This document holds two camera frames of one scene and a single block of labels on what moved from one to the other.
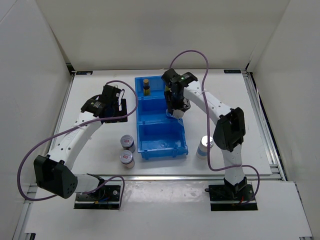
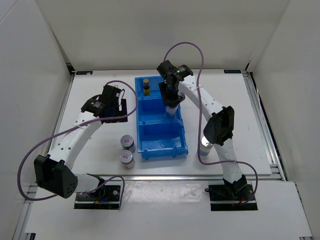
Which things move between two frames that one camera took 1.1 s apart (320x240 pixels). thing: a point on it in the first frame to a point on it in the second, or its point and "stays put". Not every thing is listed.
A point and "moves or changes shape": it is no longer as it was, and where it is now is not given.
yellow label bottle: x=146 y=88 stays put
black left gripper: x=123 y=112 stays put
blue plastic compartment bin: x=159 y=135 stays put
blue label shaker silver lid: x=178 y=113 moves or changes shape
